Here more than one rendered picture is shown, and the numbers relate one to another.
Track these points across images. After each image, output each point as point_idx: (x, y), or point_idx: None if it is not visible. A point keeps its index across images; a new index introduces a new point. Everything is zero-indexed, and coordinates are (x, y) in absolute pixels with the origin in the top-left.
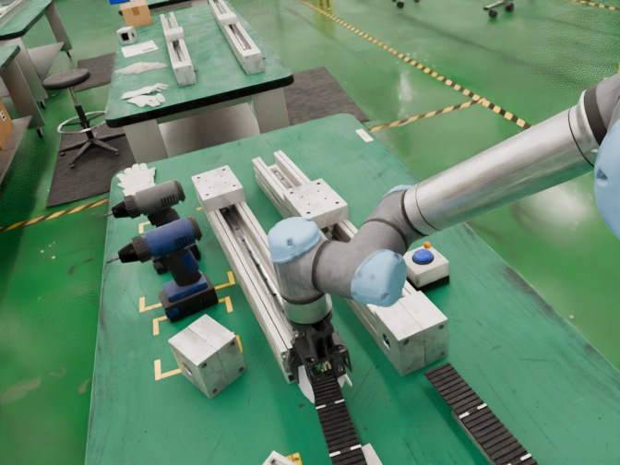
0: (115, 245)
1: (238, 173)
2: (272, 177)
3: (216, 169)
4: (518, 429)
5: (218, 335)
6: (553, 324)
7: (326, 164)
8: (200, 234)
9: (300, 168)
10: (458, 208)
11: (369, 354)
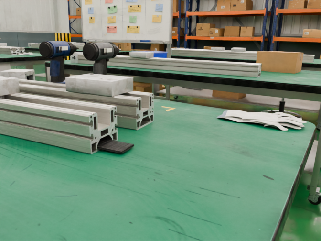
0: (164, 102)
1: (165, 144)
2: (59, 100)
3: (118, 79)
4: None
5: (9, 71)
6: None
7: (31, 178)
8: (39, 51)
9: (77, 164)
10: None
11: None
